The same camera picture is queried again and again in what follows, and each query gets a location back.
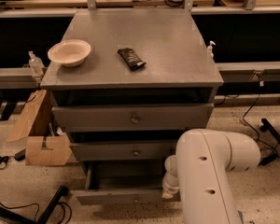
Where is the black stand leg right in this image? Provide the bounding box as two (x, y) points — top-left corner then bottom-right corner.
(260, 119), (280, 144)

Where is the grey drawer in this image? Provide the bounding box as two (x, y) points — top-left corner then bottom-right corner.
(70, 140), (176, 161)
(76, 159), (180, 205)
(52, 104), (214, 133)

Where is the brown cardboard box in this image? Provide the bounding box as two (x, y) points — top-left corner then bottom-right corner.
(7, 90), (72, 166)

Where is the grey drawer cabinet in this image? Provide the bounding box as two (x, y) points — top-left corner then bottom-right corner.
(40, 8), (224, 176)

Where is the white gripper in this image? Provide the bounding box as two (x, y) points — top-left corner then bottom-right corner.
(162, 155), (179, 199)

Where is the clear sanitizer bottle left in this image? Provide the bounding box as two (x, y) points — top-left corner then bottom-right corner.
(28, 51), (44, 75)

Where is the black stand leg left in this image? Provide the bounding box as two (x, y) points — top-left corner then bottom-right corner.
(0, 185), (69, 224)

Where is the black stand leg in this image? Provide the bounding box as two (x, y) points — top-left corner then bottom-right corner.
(0, 185), (69, 224)
(260, 119), (280, 144)

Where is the black cable on floor left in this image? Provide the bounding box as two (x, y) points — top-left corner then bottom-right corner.
(0, 189), (73, 224)

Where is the white bowl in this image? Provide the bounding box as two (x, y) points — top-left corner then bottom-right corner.
(48, 39), (91, 67)

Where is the grey top drawer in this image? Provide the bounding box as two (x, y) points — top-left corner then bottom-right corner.
(52, 104), (214, 133)

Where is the black snack bar wrapper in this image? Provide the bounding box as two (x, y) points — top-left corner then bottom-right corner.
(118, 48), (147, 71)

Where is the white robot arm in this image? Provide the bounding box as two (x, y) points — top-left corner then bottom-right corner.
(162, 129), (260, 224)

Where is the black power adapter left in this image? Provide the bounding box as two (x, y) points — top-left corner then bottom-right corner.
(14, 149), (25, 161)

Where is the white pump bottle right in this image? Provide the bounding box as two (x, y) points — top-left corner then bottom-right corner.
(207, 40), (216, 58)

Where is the black cable on floor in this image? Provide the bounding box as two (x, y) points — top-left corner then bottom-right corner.
(242, 93), (280, 167)
(0, 189), (73, 224)

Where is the grey middle drawer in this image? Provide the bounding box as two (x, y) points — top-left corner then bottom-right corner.
(70, 140), (176, 161)

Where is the black cable on floor right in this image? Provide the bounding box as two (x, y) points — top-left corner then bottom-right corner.
(242, 93), (280, 167)

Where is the grey bottom drawer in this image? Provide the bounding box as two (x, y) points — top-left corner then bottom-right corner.
(76, 159), (180, 205)

